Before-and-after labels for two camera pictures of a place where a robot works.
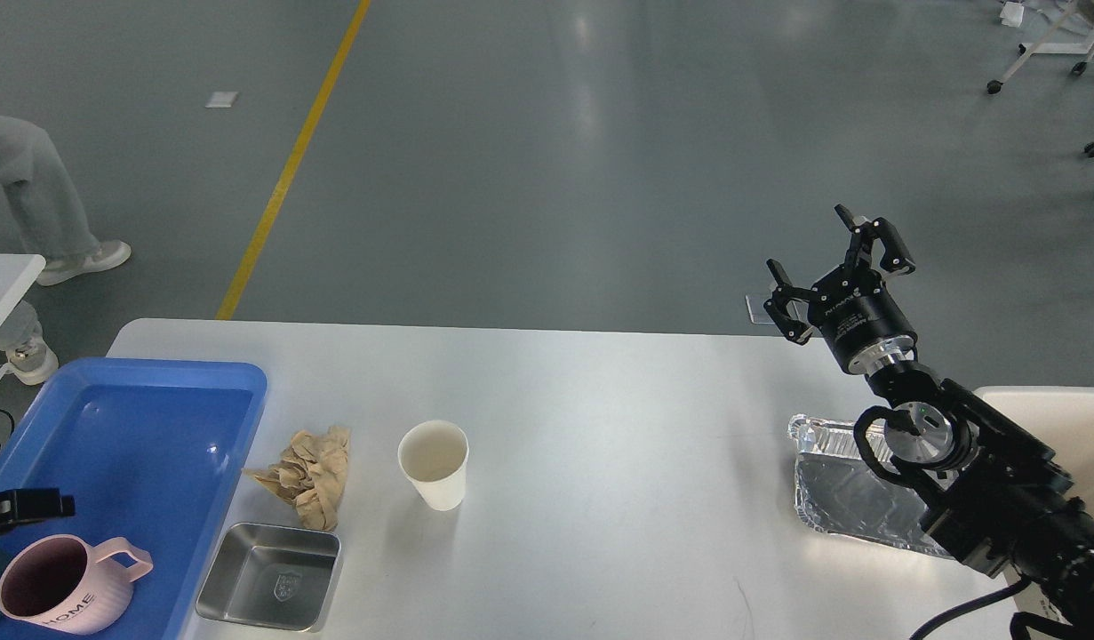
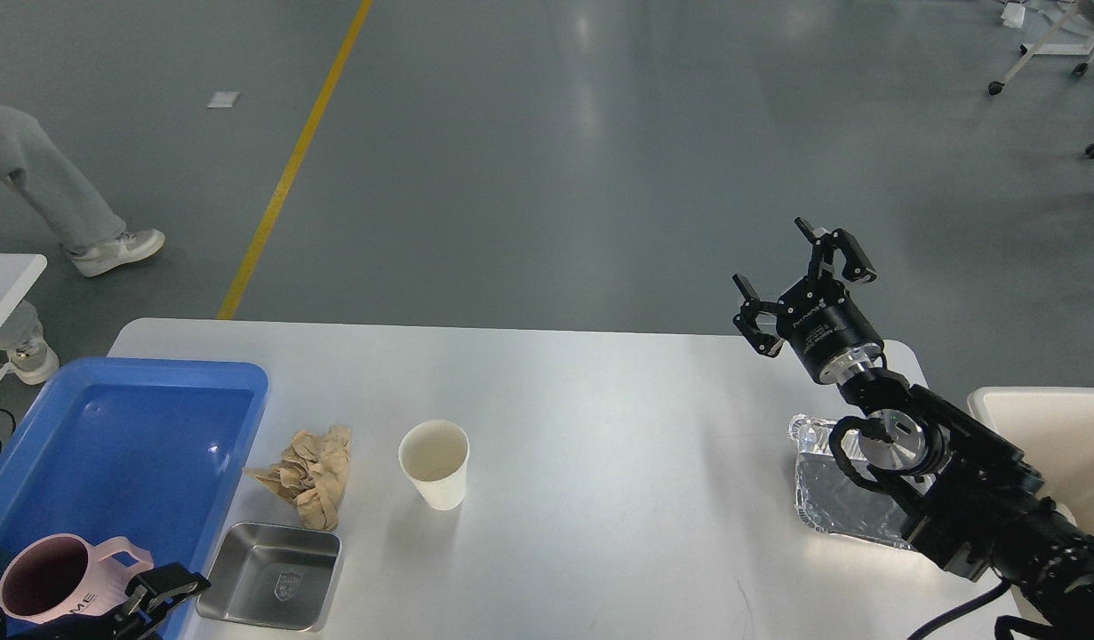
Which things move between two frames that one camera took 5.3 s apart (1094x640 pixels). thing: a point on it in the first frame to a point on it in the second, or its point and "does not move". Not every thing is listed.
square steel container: (271, 575) does not move
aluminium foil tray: (838, 492) does not move
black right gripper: (850, 306) to (816, 316)
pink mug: (63, 584) does not move
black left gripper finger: (3, 510) to (150, 592)
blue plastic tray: (149, 450) does not move
